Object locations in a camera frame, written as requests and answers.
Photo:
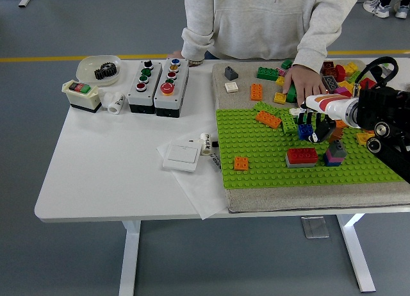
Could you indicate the yellow flat brick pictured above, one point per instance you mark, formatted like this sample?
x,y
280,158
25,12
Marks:
x,y
365,139

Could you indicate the yellow square brick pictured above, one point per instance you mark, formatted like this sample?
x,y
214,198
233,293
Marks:
x,y
280,98

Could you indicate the person's right hand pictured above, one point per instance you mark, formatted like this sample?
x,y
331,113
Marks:
x,y
174,54

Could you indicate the yellow floor tape line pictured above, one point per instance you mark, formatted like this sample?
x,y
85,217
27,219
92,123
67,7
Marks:
x,y
48,58

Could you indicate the grey long brick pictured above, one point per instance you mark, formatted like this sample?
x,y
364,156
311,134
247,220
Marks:
x,y
299,165
330,83

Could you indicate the grey four-button control box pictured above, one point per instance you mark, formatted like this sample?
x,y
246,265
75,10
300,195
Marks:
x,y
134,98

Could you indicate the grey-brown mat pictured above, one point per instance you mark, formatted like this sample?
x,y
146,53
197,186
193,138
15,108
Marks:
x,y
288,200

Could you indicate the brown brick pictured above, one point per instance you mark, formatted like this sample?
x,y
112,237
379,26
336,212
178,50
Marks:
x,y
336,134
328,66

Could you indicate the green studded baseplate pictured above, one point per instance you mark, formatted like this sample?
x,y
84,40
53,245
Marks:
x,y
256,177

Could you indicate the white label strip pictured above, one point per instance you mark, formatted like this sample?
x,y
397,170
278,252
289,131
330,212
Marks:
x,y
215,163

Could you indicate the person's left hand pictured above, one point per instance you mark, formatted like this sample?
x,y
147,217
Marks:
x,y
304,81

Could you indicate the magenta square brick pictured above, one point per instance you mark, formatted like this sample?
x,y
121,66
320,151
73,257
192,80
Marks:
x,y
336,160

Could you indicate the red long brick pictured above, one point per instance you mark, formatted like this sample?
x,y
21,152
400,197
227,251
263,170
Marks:
x,y
301,155

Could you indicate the white wall switch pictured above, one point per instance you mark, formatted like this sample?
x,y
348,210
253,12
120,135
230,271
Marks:
x,y
181,156

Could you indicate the lime green long brick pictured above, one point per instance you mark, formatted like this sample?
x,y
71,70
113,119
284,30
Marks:
x,y
289,123
266,107

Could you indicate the blue square brick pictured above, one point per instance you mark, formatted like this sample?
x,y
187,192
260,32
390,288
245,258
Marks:
x,y
330,164
304,132

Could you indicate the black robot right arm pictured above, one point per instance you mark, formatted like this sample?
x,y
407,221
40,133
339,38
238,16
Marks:
x,y
384,116

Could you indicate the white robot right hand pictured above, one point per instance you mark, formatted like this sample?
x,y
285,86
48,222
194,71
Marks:
x,y
330,105

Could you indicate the small white pipe fitting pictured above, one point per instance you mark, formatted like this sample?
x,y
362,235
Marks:
x,y
205,147

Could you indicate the black gear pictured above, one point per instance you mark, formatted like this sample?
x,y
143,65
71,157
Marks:
x,y
105,72

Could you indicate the orange square brick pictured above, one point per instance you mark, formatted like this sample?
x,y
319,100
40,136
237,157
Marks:
x,y
241,163

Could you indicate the dark grey sloped brick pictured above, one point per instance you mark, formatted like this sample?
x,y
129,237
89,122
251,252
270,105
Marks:
x,y
337,148
230,73

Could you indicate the orange long brick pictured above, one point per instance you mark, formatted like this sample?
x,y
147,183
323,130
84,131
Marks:
x,y
268,119
341,124

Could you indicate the background person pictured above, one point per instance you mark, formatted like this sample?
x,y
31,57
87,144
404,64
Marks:
x,y
378,7

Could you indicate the white plastic bowl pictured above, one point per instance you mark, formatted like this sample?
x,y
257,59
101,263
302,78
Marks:
x,y
86,70

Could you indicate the cream switch box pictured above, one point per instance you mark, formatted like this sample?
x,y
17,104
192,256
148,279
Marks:
x,y
81,99

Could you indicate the dark green long brick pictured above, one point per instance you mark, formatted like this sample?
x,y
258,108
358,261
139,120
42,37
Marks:
x,y
291,96

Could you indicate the person's left forearm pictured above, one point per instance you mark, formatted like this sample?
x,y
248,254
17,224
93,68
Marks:
x,y
323,33

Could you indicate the silver floor plate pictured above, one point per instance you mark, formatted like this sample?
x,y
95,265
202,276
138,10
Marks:
x,y
315,227

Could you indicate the white table leg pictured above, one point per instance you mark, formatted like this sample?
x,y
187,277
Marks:
x,y
355,251
129,260

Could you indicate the small green brick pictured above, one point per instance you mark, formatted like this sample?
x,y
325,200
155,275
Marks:
x,y
286,64

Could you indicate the small pink brick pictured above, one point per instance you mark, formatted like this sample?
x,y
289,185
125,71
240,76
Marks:
x,y
282,71

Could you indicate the white pipe tee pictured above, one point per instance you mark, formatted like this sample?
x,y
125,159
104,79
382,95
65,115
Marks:
x,y
115,105

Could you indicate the white paper sheet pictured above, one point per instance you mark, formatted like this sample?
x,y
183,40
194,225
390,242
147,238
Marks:
x,y
198,193

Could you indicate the person's right forearm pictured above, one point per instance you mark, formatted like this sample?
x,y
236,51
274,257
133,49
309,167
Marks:
x,y
197,39

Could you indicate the white square brick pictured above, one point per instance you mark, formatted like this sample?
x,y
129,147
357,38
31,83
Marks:
x,y
231,87
294,111

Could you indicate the grey emergency-stop control box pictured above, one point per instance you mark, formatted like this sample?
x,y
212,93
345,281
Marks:
x,y
179,84

